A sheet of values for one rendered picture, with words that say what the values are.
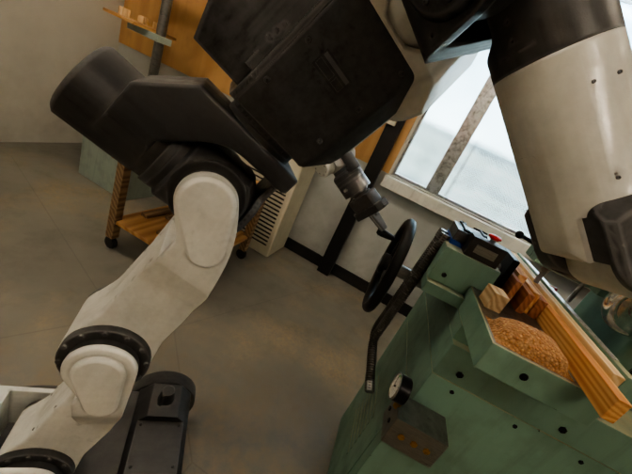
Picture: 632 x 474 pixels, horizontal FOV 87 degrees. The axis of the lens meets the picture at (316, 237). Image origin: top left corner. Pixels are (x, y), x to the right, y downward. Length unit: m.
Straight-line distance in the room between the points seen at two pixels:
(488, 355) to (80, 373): 0.68
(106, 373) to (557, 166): 0.66
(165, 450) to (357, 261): 1.77
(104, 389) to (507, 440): 0.83
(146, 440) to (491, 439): 0.86
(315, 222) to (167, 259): 2.02
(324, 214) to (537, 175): 2.18
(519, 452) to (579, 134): 0.80
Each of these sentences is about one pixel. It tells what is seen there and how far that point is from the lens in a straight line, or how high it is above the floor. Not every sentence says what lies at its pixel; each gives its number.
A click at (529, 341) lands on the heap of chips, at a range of 0.70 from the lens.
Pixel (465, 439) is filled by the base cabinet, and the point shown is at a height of 0.59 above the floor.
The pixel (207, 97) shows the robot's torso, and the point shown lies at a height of 1.09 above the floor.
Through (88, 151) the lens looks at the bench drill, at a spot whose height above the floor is 0.19.
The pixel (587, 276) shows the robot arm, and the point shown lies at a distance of 0.41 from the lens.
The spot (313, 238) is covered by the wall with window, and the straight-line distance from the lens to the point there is 2.53.
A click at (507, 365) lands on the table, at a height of 0.87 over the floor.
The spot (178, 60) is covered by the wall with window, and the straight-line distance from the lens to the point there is 3.06.
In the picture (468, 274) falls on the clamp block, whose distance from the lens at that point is 0.86.
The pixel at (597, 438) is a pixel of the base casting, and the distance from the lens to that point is 1.00.
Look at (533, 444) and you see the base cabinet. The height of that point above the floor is 0.67.
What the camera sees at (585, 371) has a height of 0.92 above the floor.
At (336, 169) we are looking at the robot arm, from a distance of 0.97.
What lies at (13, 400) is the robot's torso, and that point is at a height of 0.30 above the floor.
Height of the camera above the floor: 1.15
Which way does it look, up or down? 22 degrees down
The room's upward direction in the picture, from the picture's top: 24 degrees clockwise
